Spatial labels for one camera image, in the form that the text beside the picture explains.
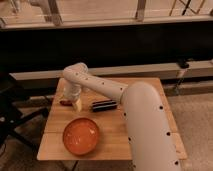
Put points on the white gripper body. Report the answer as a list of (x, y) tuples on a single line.
[(72, 91)]

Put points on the wooden folding table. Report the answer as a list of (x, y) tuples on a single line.
[(113, 142)]

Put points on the black rectangular block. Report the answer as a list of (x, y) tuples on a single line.
[(103, 105)]

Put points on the red pepper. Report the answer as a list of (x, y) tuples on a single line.
[(65, 103)]

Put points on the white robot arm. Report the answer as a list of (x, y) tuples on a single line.
[(149, 133)]

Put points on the orange bowl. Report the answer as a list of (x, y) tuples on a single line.
[(81, 136)]

